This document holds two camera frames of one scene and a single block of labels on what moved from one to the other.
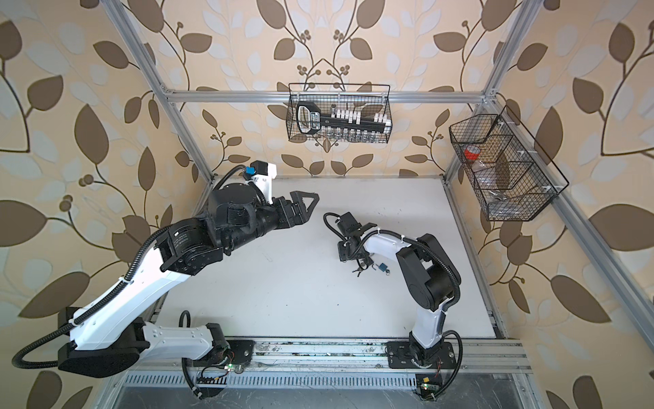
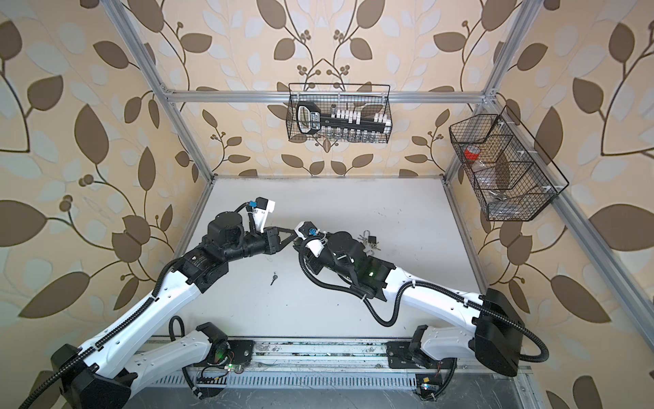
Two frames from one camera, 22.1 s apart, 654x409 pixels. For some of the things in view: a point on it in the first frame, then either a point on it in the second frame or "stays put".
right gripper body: [345, 251] → [318, 264]
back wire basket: [339, 112] stays put
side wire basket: [510, 174] stays put
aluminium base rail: [338, 365] stays put
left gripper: [287, 218] → [272, 241]
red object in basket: [470, 156] stays put
